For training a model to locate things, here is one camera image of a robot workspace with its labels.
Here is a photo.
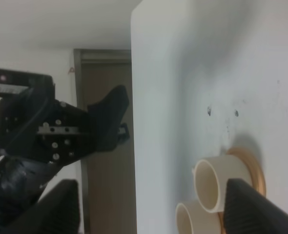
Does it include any far orange saucer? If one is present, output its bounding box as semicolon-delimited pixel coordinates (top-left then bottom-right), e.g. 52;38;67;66
226;147;267;197

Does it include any brown door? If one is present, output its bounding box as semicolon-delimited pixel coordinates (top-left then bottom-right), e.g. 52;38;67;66
74;49;137;234

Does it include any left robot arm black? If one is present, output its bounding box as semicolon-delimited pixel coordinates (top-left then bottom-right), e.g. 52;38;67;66
0;69;130;230

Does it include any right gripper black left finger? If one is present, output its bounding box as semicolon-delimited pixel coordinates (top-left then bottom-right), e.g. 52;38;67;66
2;179;80;234

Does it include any white teacup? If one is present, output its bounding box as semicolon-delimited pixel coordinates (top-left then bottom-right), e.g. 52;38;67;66
193;155;252;213
175;200;222;234

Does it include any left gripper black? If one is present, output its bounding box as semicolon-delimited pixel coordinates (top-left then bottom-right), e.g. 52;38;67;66
0;74;129;163

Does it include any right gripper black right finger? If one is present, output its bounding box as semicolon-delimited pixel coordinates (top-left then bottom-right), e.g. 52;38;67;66
223;179;288;234

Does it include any far white teacup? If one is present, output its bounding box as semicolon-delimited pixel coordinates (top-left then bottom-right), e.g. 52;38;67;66
193;155;252;213

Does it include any near white teacup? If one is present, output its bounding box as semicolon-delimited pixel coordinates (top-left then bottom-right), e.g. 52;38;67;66
175;200;222;234

